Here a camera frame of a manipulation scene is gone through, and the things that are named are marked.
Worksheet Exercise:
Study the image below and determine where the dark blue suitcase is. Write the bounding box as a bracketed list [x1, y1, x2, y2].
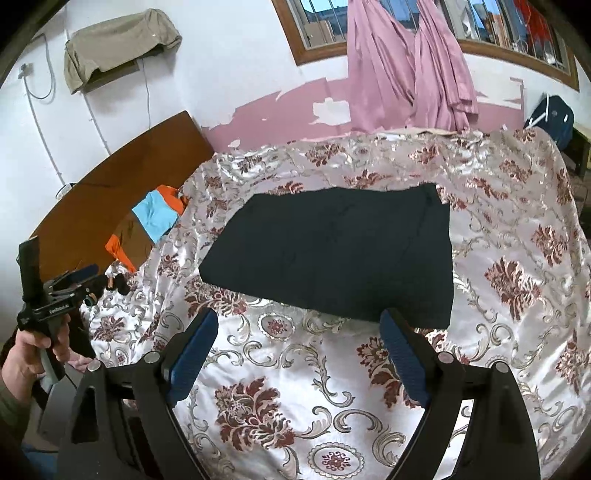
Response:
[523, 93, 575, 149]

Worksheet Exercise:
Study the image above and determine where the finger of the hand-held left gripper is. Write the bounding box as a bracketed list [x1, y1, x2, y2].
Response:
[46, 263, 105, 301]

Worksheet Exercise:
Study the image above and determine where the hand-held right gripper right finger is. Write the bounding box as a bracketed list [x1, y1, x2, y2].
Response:
[379, 307, 541, 480]

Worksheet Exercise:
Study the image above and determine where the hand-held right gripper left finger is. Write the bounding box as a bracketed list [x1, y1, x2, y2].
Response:
[58, 307, 220, 480]

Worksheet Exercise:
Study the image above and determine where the orange blue brown garment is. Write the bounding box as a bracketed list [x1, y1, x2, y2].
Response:
[105, 185, 190, 273]

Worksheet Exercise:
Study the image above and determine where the black garment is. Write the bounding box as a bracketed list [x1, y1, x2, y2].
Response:
[198, 182, 456, 330]

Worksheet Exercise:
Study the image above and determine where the person's left forearm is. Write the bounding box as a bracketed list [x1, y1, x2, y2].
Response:
[0, 371, 32, 446]

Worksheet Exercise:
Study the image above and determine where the red hanging garment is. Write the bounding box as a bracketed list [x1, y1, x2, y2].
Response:
[514, 0, 560, 48]

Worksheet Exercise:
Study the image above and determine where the white wall cable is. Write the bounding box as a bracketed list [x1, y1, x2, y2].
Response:
[24, 31, 65, 183]

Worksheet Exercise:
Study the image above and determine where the floral satin bedspread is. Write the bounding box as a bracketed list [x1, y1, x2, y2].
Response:
[85, 127, 591, 480]

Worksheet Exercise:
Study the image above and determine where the covered wall air conditioner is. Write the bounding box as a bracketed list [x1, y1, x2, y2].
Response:
[64, 8, 182, 95]

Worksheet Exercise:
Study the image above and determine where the wooden headboard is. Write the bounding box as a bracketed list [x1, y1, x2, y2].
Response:
[28, 110, 216, 296]

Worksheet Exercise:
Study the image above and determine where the person's left hand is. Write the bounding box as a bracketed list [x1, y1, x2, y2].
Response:
[0, 329, 52, 394]

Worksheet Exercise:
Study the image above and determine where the small dark object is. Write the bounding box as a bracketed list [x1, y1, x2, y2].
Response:
[106, 272, 133, 295]

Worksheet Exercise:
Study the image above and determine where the pink curtain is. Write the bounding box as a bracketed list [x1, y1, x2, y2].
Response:
[345, 0, 417, 134]
[412, 0, 479, 133]

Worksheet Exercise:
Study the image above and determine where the wooden framed window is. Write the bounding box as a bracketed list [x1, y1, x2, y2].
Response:
[272, 0, 581, 92]

